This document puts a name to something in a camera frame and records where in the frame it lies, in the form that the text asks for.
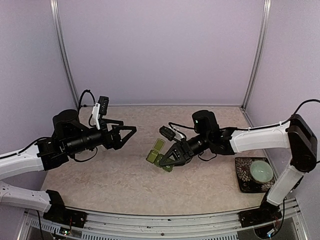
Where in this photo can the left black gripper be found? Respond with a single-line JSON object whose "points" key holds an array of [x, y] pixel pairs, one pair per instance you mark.
{"points": [[115, 142]]}

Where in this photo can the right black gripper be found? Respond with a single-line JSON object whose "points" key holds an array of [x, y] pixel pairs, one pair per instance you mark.
{"points": [[183, 152]]}

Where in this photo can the green weekly pill organizer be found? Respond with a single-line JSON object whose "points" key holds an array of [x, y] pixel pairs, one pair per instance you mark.
{"points": [[154, 156]]}

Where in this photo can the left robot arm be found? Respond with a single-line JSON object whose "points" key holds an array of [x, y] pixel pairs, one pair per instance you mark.
{"points": [[70, 137]]}

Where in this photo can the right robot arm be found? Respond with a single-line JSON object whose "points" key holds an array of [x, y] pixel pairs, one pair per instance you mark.
{"points": [[293, 134]]}

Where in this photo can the black floral square plate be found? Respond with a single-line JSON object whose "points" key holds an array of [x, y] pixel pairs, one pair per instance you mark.
{"points": [[246, 182]]}

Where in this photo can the pale green bowl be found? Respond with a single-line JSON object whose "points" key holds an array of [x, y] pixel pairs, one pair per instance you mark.
{"points": [[261, 171]]}

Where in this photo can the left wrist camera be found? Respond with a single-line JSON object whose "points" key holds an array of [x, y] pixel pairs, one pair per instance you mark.
{"points": [[98, 111]]}

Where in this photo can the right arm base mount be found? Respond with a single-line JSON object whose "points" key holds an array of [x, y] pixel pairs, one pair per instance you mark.
{"points": [[259, 216]]}

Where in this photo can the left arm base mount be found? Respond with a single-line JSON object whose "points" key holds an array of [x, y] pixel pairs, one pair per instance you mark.
{"points": [[66, 216]]}

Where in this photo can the right aluminium frame post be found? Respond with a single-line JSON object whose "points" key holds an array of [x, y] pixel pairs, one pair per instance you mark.
{"points": [[258, 53]]}

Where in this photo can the aluminium frame post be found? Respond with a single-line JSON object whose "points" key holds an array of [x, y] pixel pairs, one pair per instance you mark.
{"points": [[63, 51], [258, 53]]}

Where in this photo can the front aluminium rail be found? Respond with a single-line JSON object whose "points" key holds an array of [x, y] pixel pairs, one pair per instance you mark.
{"points": [[215, 226]]}

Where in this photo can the left aluminium frame post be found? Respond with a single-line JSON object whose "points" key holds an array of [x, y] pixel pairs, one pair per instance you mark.
{"points": [[63, 51]]}

